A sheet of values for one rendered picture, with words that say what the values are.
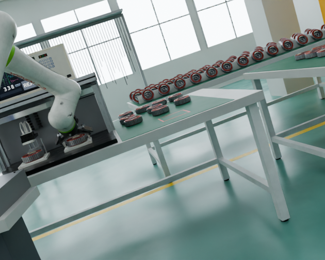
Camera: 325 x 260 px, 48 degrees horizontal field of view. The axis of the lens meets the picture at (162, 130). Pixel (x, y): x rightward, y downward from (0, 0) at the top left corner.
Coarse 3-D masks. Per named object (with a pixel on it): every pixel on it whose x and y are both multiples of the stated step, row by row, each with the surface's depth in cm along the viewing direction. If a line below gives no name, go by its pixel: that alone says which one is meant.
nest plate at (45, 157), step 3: (48, 153) 197; (45, 156) 189; (48, 156) 193; (39, 159) 186; (42, 159) 186; (45, 159) 186; (30, 162) 186; (33, 162) 185; (36, 162) 186; (21, 165) 188; (24, 165) 185; (27, 165) 185; (30, 165) 185; (18, 168) 184; (21, 168) 184
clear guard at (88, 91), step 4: (88, 84) 183; (84, 88) 182; (88, 88) 181; (92, 88) 181; (84, 92) 180; (88, 92) 180; (92, 92) 180; (52, 96) 180; (80, 96) 179; (84, 96) 179; (48, 100) 179; (52, 100) 179; (48, 104) 178; (52, 104) 177; (48, 108) 176
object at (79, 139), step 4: (76, 136) 198; (80, 136) 192; (84, 136) 193; (68, 140) 192; (72, 140) 190; (76, 140) 190; (80, 140) 192; (84, 140) 193; (68, 144) 192; (72, 144) 190; (76, 144) 191
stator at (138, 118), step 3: (132, 117) 223; (135, 117) 222; (138, 117) 216; (141, 117) 218; (126, 120) 218; (129, 120) 215; (132, 120) 214; (135, 120) 215; (138, 120) 215; (141, 120) 217; (126, 123) 216; (129, 123) 215; (132, 123) 214; (135, 123) 214
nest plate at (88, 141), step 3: (90, 138) 198; (87, 141) 191; (90, 141) 190; (78, 144) 191; (81, 144) 189; (84, 144) 189; (69, 147) 193; (72, 147) 189; (75, 147) 188; (78, 147) 189; (66, 150) 188; (69, 150) 188
